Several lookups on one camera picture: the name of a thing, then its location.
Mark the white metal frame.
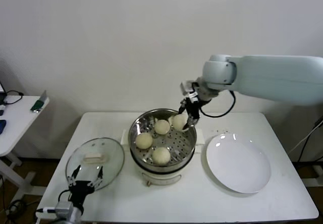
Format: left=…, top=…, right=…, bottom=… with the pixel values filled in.
left=301, top=165, right=323, bottom=187

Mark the white side table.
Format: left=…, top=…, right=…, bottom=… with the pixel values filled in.
left=0, top=95, right=51, bottom=204

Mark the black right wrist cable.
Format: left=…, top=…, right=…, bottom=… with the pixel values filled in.
left=200, top=89, right=237, bottom=118

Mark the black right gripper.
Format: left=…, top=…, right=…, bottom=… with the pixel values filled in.
left=179, top=99, right=202, bottom=132

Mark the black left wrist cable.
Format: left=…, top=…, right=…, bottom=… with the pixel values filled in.
left=58, top=189, right=71, bottom=206

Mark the black desk cable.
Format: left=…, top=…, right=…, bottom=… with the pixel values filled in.
left=0, top=90, right=25, bottom=106

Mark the white wall cable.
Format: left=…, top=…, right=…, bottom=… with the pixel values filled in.
left=289, top=123, right=323, bottom=154

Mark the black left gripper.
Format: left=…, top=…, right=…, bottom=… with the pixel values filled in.
left=67, top=164, right=104, bottom=207

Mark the white steamed baozi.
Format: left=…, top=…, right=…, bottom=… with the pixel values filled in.
left=151, top=147, right=171, bottom=166
left=135, top=132, right=154, bottom=150
left=153, top=119, right=170, bottom=136
left=172, top=114, right=189, bottom=132

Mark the black hanging cable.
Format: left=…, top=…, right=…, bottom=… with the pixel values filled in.
left=298, top=130, right=315, bottom=163

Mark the green handled scraper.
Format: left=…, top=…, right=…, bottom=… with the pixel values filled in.
left=30, top=90, right=50, bottom=114

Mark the black desk device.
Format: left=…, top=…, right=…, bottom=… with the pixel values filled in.
left=0, top=80, right=8, bottom=103

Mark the white round plate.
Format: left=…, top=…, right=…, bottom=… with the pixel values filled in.
left=206, top=133, right=272, bottom=194

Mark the perforated steel steamer basket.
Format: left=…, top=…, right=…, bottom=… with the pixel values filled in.
left=128, top=109, right=198, bottom=168

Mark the white electric cooker pot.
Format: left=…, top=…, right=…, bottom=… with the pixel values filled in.
left=120, top=128, right=205, bottom=187

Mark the round glass lid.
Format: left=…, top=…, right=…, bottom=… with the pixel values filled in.
left=65, top=137, right=126, bottom=192

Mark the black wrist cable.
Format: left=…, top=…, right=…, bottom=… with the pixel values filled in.
left=200, top=89, right=237, bottom=118
left=58, top=189, right=71, bottom=206

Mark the black floor cable bundle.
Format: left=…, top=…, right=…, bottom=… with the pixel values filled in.
left=9, top=199, right=29, bottom=211

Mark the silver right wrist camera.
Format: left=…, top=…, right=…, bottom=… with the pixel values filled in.
left=180, top=80, right=199, bottom=102

